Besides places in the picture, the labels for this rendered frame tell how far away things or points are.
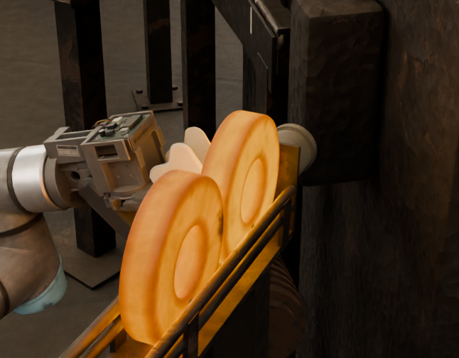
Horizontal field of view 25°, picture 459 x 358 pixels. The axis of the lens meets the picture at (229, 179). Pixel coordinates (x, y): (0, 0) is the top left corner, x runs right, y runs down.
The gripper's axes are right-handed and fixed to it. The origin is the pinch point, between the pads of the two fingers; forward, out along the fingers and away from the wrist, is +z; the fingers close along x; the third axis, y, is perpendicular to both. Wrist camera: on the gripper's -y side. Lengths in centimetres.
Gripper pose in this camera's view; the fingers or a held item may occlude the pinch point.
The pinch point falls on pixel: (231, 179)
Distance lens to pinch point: 105.2
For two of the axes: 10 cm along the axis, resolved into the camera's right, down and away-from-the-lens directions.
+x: 3.8, -4.8, 7.9
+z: 8.8, -0.8, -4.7
